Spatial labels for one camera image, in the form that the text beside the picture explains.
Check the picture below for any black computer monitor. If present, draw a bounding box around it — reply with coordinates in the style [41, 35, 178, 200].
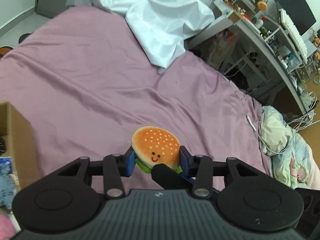
[276, 0, 316, 35]

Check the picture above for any blue tissue packet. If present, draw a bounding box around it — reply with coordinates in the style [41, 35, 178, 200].
[0, 156, 13, 174]

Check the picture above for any pink bed sheet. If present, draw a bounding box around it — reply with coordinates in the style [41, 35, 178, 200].
[1, 7, 271, 177]

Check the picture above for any plush hamburger toy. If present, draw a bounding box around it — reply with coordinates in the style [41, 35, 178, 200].
[131, 126, 182, 173]

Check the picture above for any orange plastic bag under desk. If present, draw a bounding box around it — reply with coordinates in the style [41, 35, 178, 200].
[206, 29, 238, 70]

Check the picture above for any white plastic cover sheet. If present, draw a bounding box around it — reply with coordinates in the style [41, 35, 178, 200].
[66, 0, 214, 74]

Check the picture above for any brown cardboard box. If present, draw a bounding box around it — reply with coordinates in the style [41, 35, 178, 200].
[0, 101, 42, 233]

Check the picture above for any white desk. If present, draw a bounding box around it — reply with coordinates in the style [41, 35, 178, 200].
[185, 0, 307, 114]

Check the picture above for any white charging cable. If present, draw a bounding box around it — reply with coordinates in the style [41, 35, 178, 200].
[245, 114, 293, 155]

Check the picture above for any pastel floral quilt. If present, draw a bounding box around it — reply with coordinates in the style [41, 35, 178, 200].
[260, 106, 319, 190]

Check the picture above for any white keyboard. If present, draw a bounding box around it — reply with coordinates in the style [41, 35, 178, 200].
[279, 9, 308, 63]

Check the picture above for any grey fluffy plush toy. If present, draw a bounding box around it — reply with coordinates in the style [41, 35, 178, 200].
[0, 173, 18, 240]

